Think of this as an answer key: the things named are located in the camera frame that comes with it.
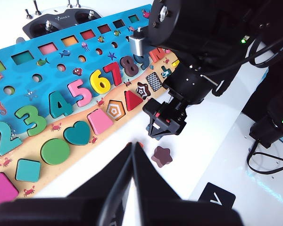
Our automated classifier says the teal number four piece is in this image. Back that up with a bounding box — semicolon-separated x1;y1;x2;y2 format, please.
48;90;74;119

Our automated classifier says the black looped cable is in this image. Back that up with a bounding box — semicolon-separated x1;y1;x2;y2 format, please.
246;140;283;175

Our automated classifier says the pink number five piece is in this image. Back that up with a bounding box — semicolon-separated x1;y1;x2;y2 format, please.
67;79;93;107

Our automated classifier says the black white remote controller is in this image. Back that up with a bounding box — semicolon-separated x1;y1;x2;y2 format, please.
22;0;102;40

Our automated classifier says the yellow number six piece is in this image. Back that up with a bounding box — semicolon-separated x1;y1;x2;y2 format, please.
89;69;111;95

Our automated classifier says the green circle block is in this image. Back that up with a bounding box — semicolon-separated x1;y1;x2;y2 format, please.
41;138;70;165

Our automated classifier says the magenta rounded rectangle block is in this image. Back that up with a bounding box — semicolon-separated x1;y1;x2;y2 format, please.
0;172;19;207

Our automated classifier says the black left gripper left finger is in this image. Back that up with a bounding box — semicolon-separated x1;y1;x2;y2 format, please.
66;142;134;226

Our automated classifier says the brown number eight piece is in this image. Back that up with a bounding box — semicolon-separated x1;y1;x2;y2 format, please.
121;56;140;78

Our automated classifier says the brown star block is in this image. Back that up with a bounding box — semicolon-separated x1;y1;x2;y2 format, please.
151;145;174;168

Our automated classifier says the orange number ten piece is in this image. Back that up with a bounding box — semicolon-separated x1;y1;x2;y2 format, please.
149;48;167;63

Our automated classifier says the teal square block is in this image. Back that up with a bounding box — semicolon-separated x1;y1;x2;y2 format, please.
16;159;41;183

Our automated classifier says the red triangle block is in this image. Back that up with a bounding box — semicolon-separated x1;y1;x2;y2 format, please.
124;90;144;111

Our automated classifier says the blue-grey number nine piece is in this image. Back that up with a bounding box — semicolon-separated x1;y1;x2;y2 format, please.
133;54;151;70

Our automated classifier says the green number three piece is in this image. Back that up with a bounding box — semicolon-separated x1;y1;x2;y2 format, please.
15;105;47;137

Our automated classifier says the wooden number shape puzzle board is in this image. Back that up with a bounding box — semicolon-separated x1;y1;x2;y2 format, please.
0;4;181;208

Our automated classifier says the teal heart block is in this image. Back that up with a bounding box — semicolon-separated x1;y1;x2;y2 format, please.
63;121;92;146

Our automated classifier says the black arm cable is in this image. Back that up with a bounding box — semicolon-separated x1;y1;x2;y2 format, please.
200;30;283;95

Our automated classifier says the pink trapezoid block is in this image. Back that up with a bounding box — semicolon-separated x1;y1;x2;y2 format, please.
87;108;114;136

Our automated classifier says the teal number two piece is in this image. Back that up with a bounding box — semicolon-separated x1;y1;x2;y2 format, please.
0;121;23;163

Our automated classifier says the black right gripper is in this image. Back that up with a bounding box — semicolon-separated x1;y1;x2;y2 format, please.
142;98;188;141

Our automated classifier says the black plate with white mark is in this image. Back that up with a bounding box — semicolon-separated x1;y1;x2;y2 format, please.
198;182;236;210

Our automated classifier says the red number seven piece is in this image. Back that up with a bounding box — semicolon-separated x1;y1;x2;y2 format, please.
103;61;123;87

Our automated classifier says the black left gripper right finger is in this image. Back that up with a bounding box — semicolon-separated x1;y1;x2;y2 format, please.
133;142;183;226

